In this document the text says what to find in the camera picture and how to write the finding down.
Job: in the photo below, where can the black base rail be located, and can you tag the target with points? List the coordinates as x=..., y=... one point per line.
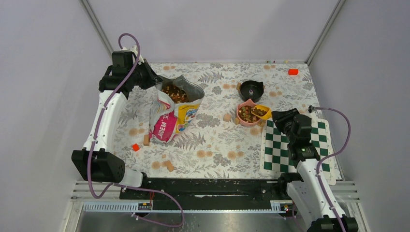
x=212, y=194

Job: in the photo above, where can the red block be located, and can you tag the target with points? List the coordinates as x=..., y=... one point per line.
x=293, y=71
x=135, y=147

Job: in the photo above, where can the pink pet food bowl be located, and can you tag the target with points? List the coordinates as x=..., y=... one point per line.
x=244, y=114

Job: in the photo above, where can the red block at front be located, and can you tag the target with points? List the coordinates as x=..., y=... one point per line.
x=135, y=147

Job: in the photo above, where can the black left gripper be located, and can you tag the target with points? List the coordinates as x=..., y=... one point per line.
x=152, y=78

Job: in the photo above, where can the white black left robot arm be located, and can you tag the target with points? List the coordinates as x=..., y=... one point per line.
x=97, y=157

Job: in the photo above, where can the floral table mat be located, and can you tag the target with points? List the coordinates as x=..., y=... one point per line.
x=210, y=147

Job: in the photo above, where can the red block at back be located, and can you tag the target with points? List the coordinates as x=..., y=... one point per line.
x=293, y=71

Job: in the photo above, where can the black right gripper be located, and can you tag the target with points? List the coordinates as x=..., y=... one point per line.
x=279, y=117

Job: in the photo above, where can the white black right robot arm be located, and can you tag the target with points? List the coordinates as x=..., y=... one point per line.
x=307, y=187

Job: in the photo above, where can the pet food bag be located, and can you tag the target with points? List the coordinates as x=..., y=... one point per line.
x=177, y=103

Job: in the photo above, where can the small wooden block by bowl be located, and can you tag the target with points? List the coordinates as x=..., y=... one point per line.
x=236, y=121

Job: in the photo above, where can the yellow plastic scoop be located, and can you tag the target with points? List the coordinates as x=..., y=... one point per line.
x=262, y=112

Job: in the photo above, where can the green white checkerboard mat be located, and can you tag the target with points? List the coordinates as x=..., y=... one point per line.
x=275, y=159

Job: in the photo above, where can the wooden block left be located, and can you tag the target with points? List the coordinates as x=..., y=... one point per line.
x=146, y=140

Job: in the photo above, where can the wooden block front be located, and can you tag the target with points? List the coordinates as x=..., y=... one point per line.
x=169, y=166

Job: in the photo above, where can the wooden cylinder near bowl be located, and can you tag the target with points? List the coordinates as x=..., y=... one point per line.
x=227, y=118

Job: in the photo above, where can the black round lid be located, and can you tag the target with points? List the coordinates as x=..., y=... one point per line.
x=251, y=90

